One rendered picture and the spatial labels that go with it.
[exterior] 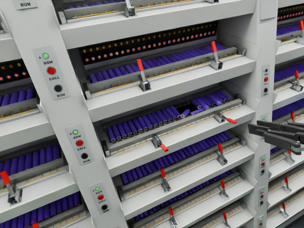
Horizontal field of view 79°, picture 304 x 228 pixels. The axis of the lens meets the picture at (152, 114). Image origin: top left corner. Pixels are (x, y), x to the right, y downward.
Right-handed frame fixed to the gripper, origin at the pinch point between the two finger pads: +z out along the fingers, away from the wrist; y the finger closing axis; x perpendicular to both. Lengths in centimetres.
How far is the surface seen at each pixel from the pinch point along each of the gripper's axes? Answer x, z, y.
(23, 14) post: 42, 9, -51
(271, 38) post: 24.9, 11.7, 22.0
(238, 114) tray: -0.3, 17.6, 8.1
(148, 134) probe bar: 3.7, 20.2, -29.0
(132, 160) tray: -1.7, 16.3, -37.1
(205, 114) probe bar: 3.6, 19.9, -5.4
